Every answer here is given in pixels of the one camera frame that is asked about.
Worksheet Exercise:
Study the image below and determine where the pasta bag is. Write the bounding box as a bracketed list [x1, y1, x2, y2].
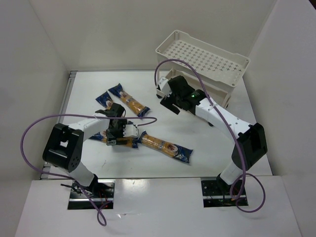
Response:
[89, 131, 138, 149]
[108, 83, 150, 118]
[137, 131, 194, 164]
[95, 91, 114, 110]

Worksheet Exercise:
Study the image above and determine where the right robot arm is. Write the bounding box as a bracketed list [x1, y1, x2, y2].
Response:
[157, 76, 267, 192]

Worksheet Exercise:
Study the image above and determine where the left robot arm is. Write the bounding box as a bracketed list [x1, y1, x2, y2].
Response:
[42, 103, 127, 196]

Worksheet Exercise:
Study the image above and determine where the white two-tier shelf cart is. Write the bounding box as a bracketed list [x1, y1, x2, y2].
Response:
[156, 30, 250, 108]

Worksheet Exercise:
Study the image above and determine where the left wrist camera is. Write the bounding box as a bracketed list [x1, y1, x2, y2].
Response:
[123, 123, 139, 138]

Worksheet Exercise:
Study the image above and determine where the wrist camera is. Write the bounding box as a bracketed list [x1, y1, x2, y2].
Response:
[156, 77, 172, 98]
[123, 123, 139, 138]

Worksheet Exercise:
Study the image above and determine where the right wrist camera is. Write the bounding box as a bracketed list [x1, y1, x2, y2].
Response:
[156, 77, 172, 98]

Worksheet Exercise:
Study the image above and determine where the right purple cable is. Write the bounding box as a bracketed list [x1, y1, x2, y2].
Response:
[154, 59, 267, 213]

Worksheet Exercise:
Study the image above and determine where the purple cable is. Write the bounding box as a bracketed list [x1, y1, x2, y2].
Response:
[154, 59, 267, 213]
[20, 114, 158, 227]

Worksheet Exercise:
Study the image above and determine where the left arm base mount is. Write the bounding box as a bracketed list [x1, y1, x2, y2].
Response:
[66, 179, 116, 210]

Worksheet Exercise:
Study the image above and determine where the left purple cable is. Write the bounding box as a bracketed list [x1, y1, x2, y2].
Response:
[20, 114, 158, 227]

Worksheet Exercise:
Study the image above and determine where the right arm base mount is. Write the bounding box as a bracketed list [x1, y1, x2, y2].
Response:
[201, 179, 236, 208]

